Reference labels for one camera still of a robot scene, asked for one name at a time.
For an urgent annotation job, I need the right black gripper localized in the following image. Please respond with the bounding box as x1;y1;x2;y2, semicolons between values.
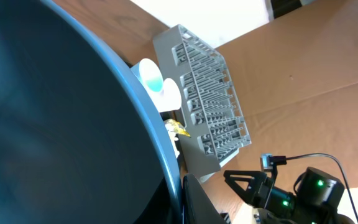
224;170;294;215

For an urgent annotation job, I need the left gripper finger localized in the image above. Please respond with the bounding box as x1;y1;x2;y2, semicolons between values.
182;174;226;224

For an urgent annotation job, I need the dark blue plate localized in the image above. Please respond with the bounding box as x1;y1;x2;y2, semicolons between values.
0;1;182;224

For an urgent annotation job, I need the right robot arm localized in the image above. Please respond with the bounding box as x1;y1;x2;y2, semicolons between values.
224;167;354;224

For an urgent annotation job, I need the grey dishwasher rack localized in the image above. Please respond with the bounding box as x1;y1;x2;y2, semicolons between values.
153;25;251;182

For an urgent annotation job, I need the crumpled white napkin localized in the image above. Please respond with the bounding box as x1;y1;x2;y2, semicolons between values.
168;131;180;159

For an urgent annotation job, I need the yellow snack wrapper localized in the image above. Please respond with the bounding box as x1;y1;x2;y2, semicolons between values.
164;119;190;137

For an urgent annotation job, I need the pink cup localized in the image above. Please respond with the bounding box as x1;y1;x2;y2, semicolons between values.
155;78;182;113

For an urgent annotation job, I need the light blue cup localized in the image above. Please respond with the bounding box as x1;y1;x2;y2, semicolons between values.
131;58;163;93

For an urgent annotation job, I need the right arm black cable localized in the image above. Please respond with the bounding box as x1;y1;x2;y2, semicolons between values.
286;152;358;224

